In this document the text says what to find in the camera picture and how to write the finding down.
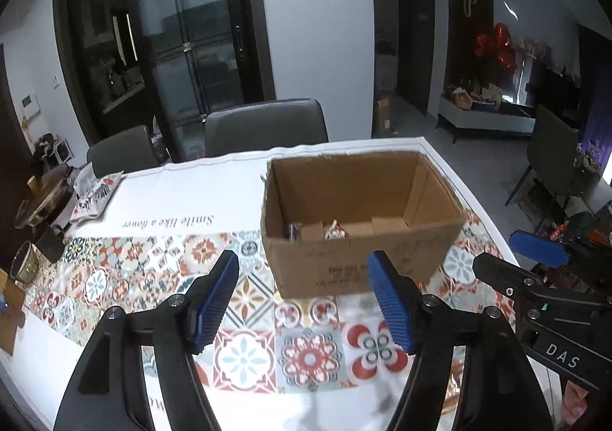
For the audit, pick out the red snack packet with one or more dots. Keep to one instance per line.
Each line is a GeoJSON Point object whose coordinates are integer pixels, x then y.
{"type": "Point", "coordinates": [335, 231]}

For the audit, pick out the person's right hand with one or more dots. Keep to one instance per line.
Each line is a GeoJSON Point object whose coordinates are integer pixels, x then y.
{"type": "Point", "coordinates": [575, 404]}

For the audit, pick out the brown cardboard box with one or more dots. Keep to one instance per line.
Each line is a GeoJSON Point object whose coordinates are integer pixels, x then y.
{"type": "Point", "coordinates": [397, 202]}

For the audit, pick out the white low tv cabinet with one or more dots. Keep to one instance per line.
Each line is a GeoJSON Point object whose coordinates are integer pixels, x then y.
{"type": "Point", "coordinates": [476, 124]}

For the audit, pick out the red heart balloons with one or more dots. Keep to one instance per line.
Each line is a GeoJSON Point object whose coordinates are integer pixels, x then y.
{"type": "Point", "coordinates": [497, 44]}

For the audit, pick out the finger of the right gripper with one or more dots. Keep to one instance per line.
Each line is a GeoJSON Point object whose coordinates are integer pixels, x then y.
{"type": "Point", "coordinates": [504, 277]}
{"type": "Point", "coordinates": [538, 249]}

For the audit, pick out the dark glass sliding door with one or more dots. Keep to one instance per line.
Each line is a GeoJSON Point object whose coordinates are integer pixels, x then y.
{"type": "Point", "coordinates": [165, 64]}

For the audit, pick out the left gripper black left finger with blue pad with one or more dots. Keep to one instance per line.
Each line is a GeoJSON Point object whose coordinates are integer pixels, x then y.
{"type": "Point", "coordinates": [107, 389]}

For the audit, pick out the gold brown snack packet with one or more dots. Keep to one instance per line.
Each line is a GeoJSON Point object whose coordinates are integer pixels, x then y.
{"type": "Point", "coordinates": [454, 386]}

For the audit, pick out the gold rimmed glass cup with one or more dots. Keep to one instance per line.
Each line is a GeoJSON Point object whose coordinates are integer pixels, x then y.
{"type": "Point", "coordinates": [26, 264]}

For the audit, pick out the round wooden side tray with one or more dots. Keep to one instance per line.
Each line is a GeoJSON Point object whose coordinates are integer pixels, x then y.
{"type": "Point", "coordinates": [52, 189]}

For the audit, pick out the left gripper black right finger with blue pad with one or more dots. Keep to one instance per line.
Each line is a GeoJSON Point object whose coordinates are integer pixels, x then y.
{"type": "Point", "coordinates": [499, 390]}

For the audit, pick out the dark brown snack bar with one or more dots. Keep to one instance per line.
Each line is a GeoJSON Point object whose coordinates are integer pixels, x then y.
{"type": "Point", "coordinates": [294, 231]}

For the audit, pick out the dark chair at right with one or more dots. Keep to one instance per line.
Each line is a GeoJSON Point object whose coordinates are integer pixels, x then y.
{"type": "Point", "coordinates": [551, 154]}

